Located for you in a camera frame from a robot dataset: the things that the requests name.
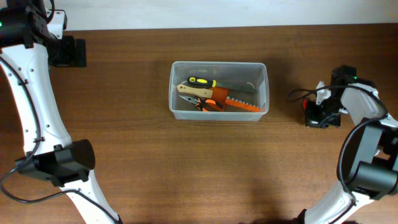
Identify small red cutting pliers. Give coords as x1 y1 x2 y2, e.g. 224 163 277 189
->
302 98 308 111

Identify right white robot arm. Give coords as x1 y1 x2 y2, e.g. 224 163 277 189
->
294 65 397 224

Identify long nose pliers orange black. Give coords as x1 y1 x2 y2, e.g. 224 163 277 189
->
179 95 224 112

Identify orange scraper wooden handle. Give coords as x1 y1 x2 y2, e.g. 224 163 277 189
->
177 84 229 110

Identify clear plastic container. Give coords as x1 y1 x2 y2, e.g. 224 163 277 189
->
169 61 269 121

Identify orange screwdriver bit holder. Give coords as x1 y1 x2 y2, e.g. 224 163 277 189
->
224 96 260 113

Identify file black yellow handle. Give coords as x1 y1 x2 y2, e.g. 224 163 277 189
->
187 77 257 93

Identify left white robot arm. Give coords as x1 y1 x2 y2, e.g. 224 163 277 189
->
1 0 121 223

